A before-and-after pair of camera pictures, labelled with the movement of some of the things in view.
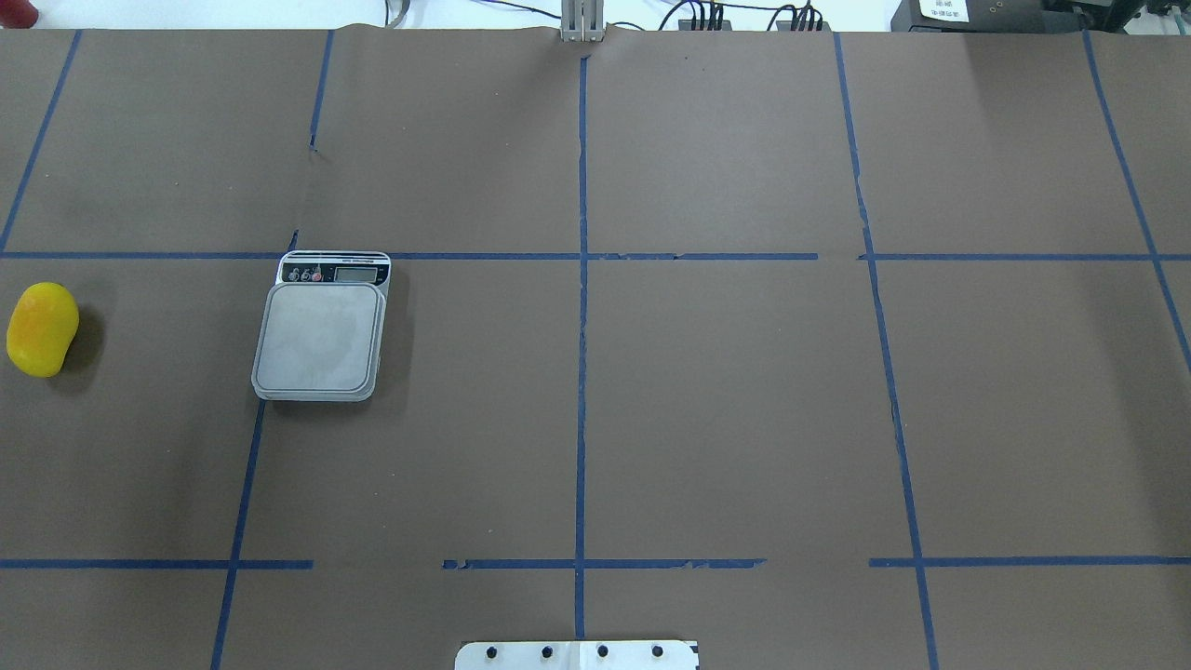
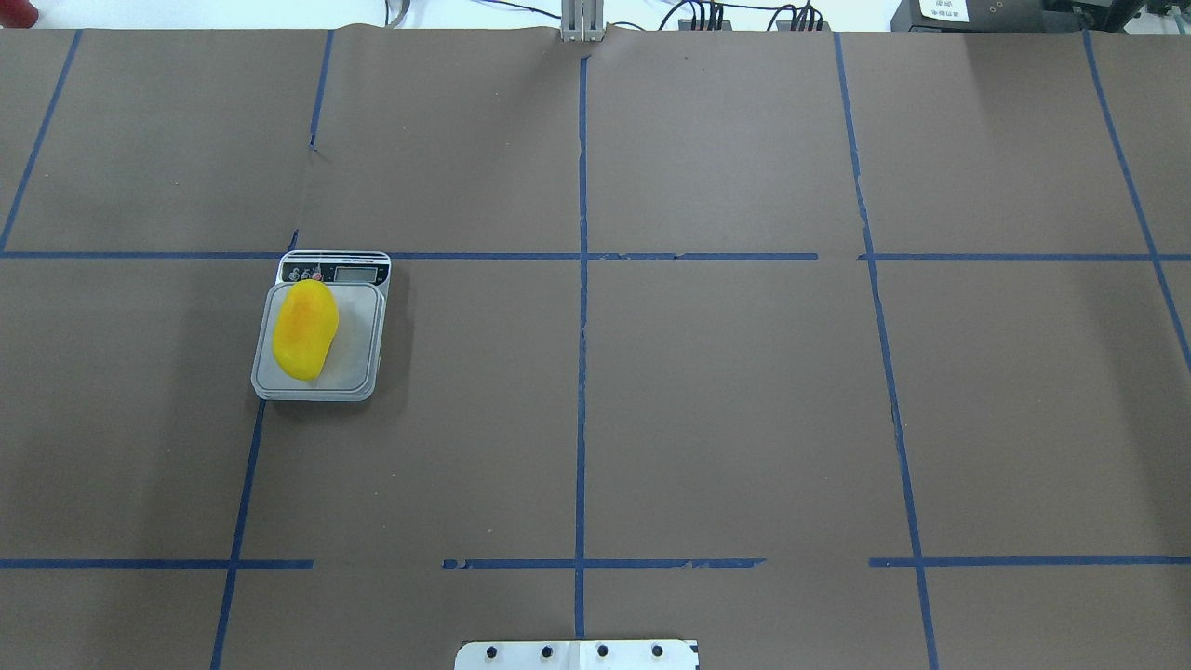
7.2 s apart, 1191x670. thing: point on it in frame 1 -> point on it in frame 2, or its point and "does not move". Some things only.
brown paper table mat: [822, 349] does not move
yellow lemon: [42, 324] -> [305, 324]
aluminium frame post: [582, 20] does not move
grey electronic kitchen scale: [323, 336] does not move
